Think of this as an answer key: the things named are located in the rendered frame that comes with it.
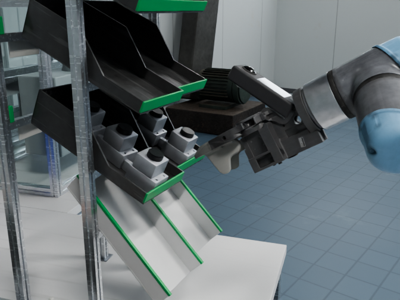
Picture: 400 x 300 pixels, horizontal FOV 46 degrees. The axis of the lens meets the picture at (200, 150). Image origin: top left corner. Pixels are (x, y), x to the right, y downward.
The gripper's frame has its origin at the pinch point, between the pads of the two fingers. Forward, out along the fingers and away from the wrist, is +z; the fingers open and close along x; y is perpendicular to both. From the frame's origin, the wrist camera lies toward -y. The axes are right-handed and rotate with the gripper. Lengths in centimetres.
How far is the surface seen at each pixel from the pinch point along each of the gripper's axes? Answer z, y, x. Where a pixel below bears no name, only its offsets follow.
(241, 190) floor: 142, 34, 300
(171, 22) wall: 227, -197, 510
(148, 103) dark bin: 2.9, -10.6, -3.6
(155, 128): 15.8, -9.2, 15.3
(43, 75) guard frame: 69, -49, 50
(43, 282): 62, 11, 11
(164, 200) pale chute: 25.4, 5.8, 20.7
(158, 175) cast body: 10.7, 0.7, 1.3
